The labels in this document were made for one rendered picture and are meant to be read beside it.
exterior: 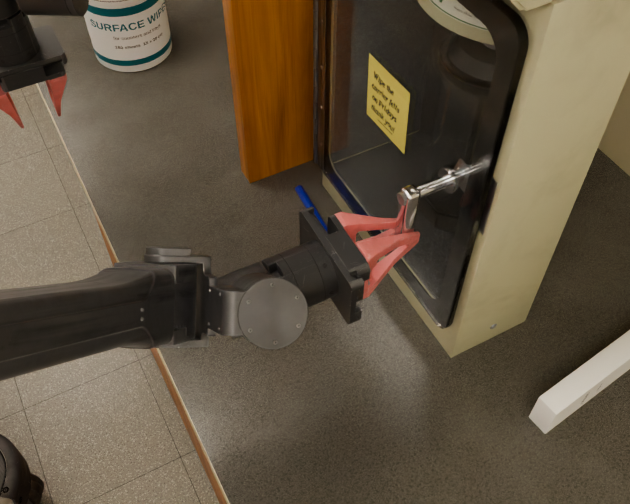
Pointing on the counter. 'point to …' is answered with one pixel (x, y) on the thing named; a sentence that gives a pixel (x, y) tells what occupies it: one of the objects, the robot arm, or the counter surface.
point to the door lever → (409, 199)
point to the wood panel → (271, 82)
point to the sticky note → (387, 103)
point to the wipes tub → (129, 33)
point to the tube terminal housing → (540, 158)
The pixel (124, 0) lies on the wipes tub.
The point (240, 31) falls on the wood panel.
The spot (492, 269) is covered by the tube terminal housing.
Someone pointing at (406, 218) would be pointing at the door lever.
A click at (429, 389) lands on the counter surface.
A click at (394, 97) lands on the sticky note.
